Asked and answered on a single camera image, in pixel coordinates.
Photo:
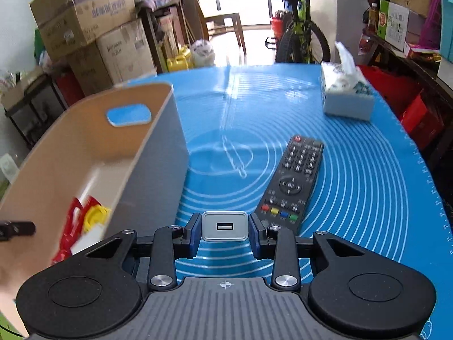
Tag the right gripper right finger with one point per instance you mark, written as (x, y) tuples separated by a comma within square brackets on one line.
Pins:
[(278, 244)]

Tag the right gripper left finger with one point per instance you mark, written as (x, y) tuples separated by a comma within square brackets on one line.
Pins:
[(171, 243)]

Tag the black tv remote control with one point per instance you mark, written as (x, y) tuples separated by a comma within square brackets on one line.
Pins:
[(287, 195)]

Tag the white usb charger block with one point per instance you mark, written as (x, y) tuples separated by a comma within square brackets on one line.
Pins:
[(225, 226)]

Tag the red action figure toy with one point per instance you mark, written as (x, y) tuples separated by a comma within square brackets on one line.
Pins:
[(71, 231)]

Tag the yellow toy camera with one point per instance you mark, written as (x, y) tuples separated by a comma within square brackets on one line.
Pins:
[(94, 213)]

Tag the beige plastic storage bin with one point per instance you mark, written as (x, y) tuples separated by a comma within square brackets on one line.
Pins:
[(124, 147)]

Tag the white square adapter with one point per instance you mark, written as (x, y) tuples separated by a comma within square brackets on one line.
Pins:
[(88, 239)]

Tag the blue silicone baking mat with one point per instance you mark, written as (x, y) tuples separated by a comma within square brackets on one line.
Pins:
[(373, 187)]

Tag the black metal cart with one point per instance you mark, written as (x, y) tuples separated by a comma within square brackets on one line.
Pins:
[(28, 91)]

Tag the white tissue box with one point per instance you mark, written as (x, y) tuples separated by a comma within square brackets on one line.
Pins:
[(345, 91)]

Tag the yellow oil jug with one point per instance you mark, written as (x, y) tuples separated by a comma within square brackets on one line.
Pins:
[(183, 61)]

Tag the white plastic bag on floor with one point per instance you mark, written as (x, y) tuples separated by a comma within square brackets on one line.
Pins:
[(202, 54)]

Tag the large taped cardboard box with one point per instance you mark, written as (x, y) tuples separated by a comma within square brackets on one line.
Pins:
[(120, 55)]

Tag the green black bicycle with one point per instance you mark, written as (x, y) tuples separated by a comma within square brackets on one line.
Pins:
[(302, 41)]

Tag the open top cardboard box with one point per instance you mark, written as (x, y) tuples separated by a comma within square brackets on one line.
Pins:
[(67, 25)]

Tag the wooden chair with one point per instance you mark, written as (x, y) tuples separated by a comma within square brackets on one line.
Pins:
[(212, 26)]

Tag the green white product box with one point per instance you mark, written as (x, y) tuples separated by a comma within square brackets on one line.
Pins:
[(393, 24)]

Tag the white freezer cabinet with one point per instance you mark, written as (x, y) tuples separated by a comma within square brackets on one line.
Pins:
[(341, 20)]

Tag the teal plastic storage crate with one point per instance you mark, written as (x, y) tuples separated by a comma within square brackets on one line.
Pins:
[(446, 45)]

